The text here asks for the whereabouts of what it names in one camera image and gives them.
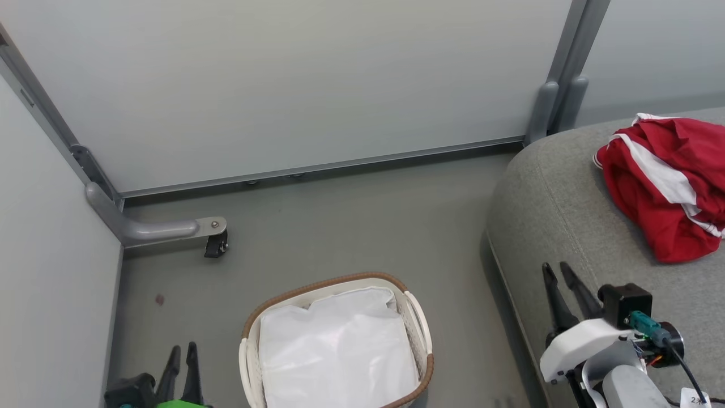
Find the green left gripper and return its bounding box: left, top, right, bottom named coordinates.
left=155, top=341, right=214, bottom=408

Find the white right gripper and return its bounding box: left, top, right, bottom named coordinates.
left=539, top=261, right=639, bottom=385

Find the red and white garment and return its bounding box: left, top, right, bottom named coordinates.
left=592, top=112, right=725, bottom=265

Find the grey fabric sofa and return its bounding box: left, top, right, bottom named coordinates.
left=485, top=106, right=725, bottom=408

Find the black caster wheel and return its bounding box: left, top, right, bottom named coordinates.
left=204, top=231, right=230, bottom=260

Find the grey partition foot bar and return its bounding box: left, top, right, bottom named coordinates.
left=85, top=182, right=229, bottom=248

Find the white laundry basket brown rim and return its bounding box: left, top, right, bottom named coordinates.
left=238, top=271, right=436, bottom=408

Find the white label tag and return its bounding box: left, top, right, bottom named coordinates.
left=679, top=388, right=712, bottom=408

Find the white basket liner cloth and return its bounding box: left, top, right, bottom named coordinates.
left=257, top=286, right=421, bottom=408

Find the teal plug right camera cable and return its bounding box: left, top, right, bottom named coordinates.
left=627, top=310, right=710, bottom=406

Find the grey double partition post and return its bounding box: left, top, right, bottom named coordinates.
left=523, top=0, right=613, bottom=146

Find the grey partition bottom rail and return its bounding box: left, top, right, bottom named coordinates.
left=120, top=135, right=526, bottom=199

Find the grey partition post with bracket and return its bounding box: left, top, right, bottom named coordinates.
left=0, top=25, right=126, bottom=211

